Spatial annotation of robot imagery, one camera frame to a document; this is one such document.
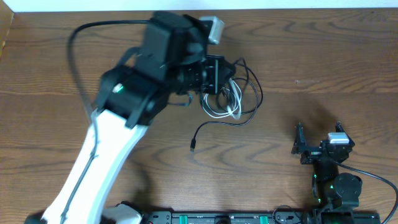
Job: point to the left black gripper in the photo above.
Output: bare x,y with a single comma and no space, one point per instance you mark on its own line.
221,73

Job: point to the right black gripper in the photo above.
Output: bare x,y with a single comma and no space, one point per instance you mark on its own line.
311,153

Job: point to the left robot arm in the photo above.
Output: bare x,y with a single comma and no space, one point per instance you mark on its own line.
173,58

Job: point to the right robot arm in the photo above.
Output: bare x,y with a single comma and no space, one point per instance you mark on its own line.
337,193

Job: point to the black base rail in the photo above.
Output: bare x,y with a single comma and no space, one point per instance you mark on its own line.
279,216

